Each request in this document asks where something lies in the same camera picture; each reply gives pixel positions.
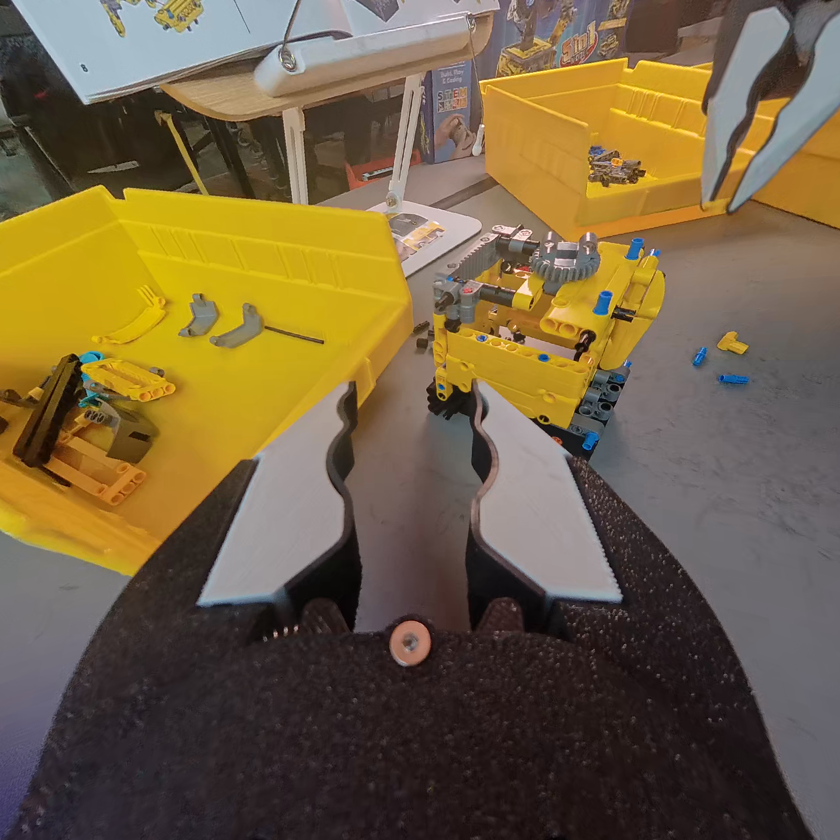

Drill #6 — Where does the yellow divided storage bin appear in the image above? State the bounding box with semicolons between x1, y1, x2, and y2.
479;58;756;240

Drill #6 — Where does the yellow curved lego panel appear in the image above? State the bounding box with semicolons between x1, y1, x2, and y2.
92;287;167;345

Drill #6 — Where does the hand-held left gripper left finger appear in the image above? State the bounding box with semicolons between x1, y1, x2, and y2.
197;381;362;645

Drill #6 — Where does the white wooden book stand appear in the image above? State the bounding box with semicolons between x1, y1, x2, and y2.
161;13;494;280

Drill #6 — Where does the yellow plastic storage bin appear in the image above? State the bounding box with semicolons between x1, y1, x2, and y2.
696;59;840;231
0;185;414;577

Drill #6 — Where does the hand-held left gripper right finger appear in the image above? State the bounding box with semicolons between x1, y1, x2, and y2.
466;381;624;636

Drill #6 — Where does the heap of grey blue lego parts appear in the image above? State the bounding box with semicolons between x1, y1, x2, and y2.
586;146;647;185

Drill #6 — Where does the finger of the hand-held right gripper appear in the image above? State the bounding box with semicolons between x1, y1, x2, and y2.
726;5;840;214
700;5;793;211

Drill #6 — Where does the lego instruction booklet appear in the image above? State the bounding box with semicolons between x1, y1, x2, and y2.
13;0;500;106

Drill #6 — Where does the yellow strap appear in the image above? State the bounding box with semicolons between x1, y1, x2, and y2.
154;112;210;198

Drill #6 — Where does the yellow grey sticker sheet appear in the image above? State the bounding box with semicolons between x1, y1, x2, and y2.
388;213;446;250

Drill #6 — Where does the yellow black lego model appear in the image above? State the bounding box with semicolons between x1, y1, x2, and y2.
427;223;667;460

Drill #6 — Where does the heap of mixed lego beams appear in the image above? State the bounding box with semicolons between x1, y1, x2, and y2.
0;351;178;506

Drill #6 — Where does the grey curved lego panel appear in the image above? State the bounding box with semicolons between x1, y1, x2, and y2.
210;303;263;349
178;293;217;339

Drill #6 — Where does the dark blue lego set box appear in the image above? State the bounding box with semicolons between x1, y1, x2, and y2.
420;0;634;165

